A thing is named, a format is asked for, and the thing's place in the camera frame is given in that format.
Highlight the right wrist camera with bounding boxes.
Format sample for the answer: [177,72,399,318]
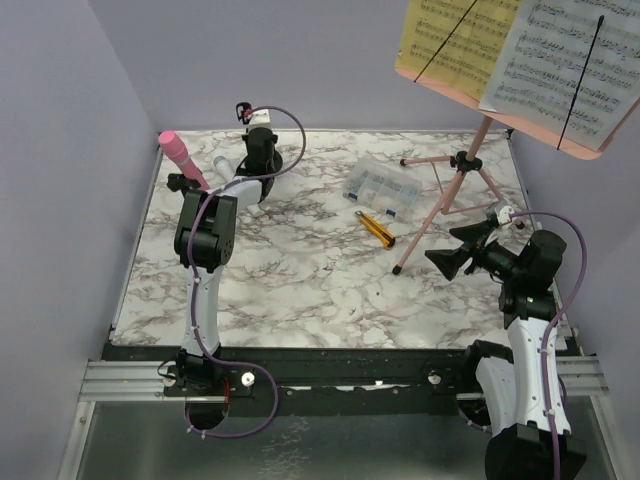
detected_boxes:
[485,201,515,230]

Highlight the clear plastic organizer box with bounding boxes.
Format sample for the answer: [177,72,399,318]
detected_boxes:
[342,158,423,220]

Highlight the pink toy microphone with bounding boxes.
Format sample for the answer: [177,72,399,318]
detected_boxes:
[158,131,209,190]

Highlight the yellow sheet music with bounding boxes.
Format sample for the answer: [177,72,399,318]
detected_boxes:
[395,0,520,101]

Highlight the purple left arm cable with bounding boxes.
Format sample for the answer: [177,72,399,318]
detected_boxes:
[184,104,307,441]

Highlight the white sheet music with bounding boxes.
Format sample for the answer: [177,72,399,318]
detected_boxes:
[479,1,639,150]

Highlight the white toy microphone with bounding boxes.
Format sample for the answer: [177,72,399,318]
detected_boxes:
[214,156,264,218]

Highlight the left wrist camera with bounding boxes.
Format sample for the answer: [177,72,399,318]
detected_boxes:
[235,102,271,133]

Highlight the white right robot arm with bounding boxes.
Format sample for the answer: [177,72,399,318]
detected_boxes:
[425,219,587,479]

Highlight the pink music stand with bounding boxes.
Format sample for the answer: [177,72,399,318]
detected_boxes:
[390,64,606,278]

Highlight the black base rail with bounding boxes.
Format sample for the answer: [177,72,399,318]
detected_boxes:
[164,344,521,419]

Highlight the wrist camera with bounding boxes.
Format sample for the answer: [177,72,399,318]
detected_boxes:
[235,102,271,133]
[485,201,515,230]

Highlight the black round-base mic stand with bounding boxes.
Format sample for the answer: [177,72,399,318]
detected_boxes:
[236,149,283,177]

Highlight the yellow utility knife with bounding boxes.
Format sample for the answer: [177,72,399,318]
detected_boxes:
[355,211,395,249]

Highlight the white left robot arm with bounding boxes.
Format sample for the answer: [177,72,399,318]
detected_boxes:
[167,126,283,395]

